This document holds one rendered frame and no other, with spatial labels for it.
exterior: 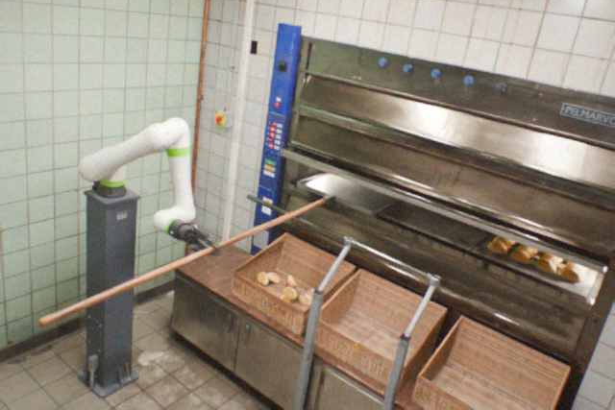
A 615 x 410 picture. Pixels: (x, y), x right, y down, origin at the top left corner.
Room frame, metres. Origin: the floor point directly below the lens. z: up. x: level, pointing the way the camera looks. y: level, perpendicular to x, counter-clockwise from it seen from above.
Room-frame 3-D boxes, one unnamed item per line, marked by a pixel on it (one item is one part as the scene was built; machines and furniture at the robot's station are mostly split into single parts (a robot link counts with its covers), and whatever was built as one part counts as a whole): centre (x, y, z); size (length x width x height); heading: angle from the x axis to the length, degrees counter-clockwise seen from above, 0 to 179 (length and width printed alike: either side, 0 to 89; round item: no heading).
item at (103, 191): (2.47, 1.04, 1.23); 0.26 x 0.15 x 0.06; 56
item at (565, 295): (2.58, -0.66, 1.16); 1.80 x 0.06 x 0.04; 55
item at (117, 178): (2.42, 0.99, 1.36); 0.16 x 0.13 x 0.19; 168
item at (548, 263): (2.60, -1.38, 1.21); 0.61 x 0.48 x 0.06; 145
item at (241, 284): (2.67, -0.02, 0.72); 0.56 x 0.49 x 0.28; 54
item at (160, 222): (2.24, 0.63, 1.18); 0.14 x 0.13 x 0.11; 56
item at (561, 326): (2.56, -0.65, 1.02); 1.79 x 0.11 x 0.19; 55
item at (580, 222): (2.56, -0.65, 1.54); 1.79 x 0.11 x 0.19; 55
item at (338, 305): (2.34, -0.50, 0.72); 0.56 x 0.49 x 0.28; 56
